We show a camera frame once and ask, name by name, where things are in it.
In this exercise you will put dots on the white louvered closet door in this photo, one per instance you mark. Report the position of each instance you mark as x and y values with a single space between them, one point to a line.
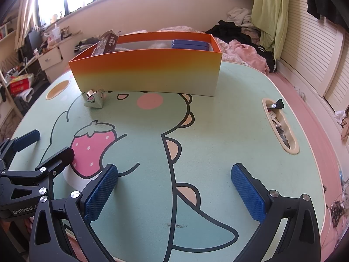
310 41
339 82

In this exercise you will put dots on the silver triangular pouch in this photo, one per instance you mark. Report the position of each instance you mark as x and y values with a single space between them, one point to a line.
95 102

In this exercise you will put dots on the light green curtain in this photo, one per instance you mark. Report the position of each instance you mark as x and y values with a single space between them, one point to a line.
270 13

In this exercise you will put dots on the pink garment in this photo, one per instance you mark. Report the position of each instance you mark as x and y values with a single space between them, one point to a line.
248 54

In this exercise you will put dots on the black monitor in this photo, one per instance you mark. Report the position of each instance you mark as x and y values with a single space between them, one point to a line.
33 41

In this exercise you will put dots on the brown drink carton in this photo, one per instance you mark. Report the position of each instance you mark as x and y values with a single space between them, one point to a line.
107 43

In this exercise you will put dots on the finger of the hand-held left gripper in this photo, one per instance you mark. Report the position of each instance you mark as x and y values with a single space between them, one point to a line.
60 157
27 139

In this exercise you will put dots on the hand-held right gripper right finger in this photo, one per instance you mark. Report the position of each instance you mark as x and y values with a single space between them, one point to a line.
246 193

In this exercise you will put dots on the blue hard case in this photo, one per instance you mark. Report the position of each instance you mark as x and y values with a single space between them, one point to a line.
190 45

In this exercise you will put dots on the black hanging garment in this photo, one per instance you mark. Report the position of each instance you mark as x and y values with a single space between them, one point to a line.
327 0

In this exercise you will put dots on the white nightstand drawer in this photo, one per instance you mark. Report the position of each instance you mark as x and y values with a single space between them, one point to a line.
50 58

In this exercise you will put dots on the pile of foil wrappers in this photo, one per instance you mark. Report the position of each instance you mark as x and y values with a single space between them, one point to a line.
280 131

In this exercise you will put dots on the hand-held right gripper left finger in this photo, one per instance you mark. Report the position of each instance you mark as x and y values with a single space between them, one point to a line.
101 193

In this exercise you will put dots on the white cup with straw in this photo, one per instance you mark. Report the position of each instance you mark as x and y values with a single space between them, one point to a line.
56 34

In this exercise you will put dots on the orange gradient storage box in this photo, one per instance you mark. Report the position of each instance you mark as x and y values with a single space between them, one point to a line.
150 73

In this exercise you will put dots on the small round mirror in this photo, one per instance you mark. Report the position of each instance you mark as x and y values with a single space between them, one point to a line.
53 18

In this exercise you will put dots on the black clothes pile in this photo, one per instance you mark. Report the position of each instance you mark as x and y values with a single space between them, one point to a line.
229 31

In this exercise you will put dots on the dark striped clothes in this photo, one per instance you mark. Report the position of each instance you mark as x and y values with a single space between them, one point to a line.
86 45

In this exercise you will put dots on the beige curtain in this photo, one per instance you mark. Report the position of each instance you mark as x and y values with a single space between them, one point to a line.
26 16

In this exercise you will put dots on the beige clothes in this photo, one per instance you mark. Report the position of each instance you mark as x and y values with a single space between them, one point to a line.
345 125

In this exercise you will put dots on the white clothes pile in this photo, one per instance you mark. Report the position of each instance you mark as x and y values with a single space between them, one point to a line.
240 16

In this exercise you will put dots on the black candy wrapper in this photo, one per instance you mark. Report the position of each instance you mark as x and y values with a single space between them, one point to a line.
275 104

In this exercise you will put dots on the red cardboard box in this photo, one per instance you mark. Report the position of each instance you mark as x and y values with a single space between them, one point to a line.
20 83

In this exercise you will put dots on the green cartoon print desktop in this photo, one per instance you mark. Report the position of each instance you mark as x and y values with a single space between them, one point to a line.
218 131

